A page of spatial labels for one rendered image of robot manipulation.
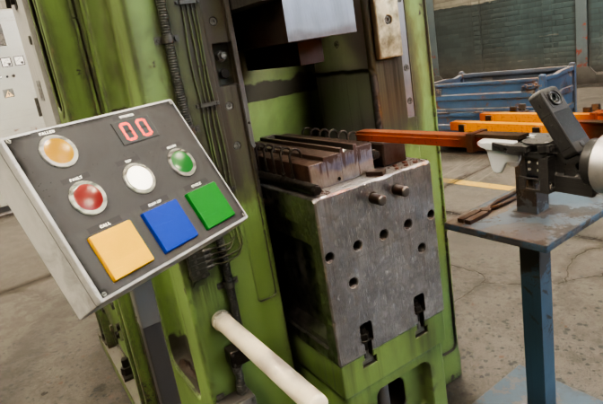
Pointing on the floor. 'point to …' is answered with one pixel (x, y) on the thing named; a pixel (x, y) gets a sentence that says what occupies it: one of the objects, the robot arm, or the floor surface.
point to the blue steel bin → (499, 92)
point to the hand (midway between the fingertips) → (486, 138)
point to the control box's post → (155, 343)
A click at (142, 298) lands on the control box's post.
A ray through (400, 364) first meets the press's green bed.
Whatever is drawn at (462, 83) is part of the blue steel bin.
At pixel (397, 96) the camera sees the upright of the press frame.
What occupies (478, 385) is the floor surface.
